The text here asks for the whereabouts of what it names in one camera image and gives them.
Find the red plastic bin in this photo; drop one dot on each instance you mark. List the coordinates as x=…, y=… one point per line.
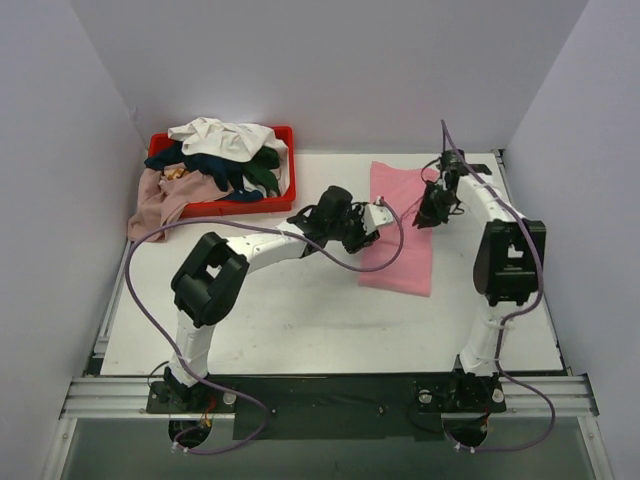
x=269, y=204

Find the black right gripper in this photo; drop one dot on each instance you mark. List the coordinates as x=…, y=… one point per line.
x=432, y=203

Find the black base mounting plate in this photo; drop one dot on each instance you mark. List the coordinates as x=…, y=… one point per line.
x=339, y=406

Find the beige t shirt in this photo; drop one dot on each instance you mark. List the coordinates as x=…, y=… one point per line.
x=164, y=194

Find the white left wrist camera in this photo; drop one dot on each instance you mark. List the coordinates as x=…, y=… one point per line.
x=375, y=216

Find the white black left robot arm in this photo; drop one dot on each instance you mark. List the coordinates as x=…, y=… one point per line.
x=209, y=281

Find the white t shirt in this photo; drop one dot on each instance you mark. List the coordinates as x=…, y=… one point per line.
x=231, y=141

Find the pink t shirt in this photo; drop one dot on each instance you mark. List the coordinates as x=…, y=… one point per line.
x=411, y=272

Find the navy blue t shirt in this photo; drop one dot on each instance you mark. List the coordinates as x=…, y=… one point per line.
x=228, y=176

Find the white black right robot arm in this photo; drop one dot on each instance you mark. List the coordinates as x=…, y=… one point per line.
x=507, y=271

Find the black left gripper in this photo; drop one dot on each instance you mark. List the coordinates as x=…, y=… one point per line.
x=360, y=232

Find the dark green t shirt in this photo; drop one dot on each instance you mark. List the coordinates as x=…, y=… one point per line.
x=261, y=170

